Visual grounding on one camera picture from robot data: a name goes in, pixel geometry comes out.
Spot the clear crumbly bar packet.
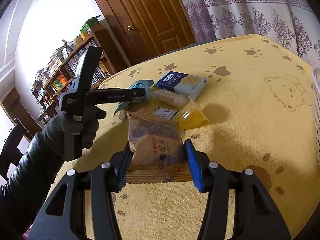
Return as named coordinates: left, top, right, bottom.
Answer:
left=150, top=89, right=189, bottom=108

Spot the white purple patterned curtain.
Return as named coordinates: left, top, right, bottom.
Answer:
left=182, top=0, right=319, bottom=67

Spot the black sleeved left forearm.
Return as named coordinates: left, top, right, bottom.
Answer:
left=0, top=132, right=65, bottom=240

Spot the dark wooden chair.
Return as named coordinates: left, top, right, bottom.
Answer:
left=1, top=117, right=33, bottom=181

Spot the yellow paw print tablecloth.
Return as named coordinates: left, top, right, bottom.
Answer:
left=47, top=33, right=320, bottom=240

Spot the green box on shelf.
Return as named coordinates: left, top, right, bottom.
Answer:
left=80, top=15, right=100, bottom=33

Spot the left black gloved hand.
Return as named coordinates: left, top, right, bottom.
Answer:
left=37, top=106, right=107, bottom=161

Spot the brown wooden door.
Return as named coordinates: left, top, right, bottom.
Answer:
left=95, top=0, right=196, bottom=65

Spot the white plastic basket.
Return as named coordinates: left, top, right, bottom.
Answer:
left=312, top=67, right=320, bottom=165

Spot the brown date snack bag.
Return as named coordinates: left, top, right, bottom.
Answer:
left=126, top=112, right=191, bottom=184

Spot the brass door knob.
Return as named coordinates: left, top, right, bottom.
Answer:
left=126, top=25, right=135, bottom=32

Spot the light blue snack packet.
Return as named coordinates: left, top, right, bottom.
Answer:
left=113, top=80, right=154, bottom=115

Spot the wooden bookshelf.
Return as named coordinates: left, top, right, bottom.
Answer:
left=31, top=23, right=127, bottom=110

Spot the yellow jelly cup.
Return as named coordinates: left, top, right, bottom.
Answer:
left=176, top=97, right=209, bottom=130

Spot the navy blue biscuit packet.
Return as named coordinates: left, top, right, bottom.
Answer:
left=154, top=71, right=206, bottom=100

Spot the gold foil snack packet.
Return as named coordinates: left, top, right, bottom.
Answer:
left=153, top=107, right=180, bottom=121

